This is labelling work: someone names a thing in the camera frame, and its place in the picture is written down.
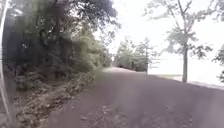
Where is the leaf-littered ground verge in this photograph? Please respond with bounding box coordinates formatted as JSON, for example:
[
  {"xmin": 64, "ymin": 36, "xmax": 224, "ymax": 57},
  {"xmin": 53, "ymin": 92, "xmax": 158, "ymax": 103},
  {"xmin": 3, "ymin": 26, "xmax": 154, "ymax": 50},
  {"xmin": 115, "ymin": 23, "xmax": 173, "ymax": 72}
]
[{"xmin": 6, "ymin": 71, "xmax": 101, "ymax": 128}]

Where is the group of trees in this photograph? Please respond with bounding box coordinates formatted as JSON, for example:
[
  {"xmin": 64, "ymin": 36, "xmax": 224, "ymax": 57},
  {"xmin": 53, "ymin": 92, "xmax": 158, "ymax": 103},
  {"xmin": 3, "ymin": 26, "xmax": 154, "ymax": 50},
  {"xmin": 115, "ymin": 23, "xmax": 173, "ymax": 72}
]
[{"xmin": 113, "ymin": 36, "xmax": 161, "ymax": 73}]

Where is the dense wood of trees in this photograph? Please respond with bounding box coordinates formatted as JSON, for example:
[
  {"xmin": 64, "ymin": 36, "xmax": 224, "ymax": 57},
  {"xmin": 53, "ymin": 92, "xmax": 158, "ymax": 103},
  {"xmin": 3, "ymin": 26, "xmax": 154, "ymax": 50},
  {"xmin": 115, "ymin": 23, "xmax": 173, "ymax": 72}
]
[{"xmin": 0, "ymin": 0, "xmax": 121, "ymax": 92}]

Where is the thin-trunked tree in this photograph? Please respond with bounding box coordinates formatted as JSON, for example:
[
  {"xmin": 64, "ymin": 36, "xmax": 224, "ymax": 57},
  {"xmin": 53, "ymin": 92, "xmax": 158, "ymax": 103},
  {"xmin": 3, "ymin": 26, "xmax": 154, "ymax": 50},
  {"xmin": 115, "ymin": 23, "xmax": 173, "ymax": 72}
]
[{"xmin": 143, "ymin": 0, "xmax": 214, "ymax": 84}]

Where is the grey asphalt road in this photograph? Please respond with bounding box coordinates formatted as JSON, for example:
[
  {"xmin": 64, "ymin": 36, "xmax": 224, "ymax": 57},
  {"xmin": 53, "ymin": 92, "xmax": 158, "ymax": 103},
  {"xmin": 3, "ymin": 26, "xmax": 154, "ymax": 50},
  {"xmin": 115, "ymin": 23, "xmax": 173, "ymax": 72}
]
[{"xmin": 42, "ymin": 66, "xmax": 224, "ymax": 128}]

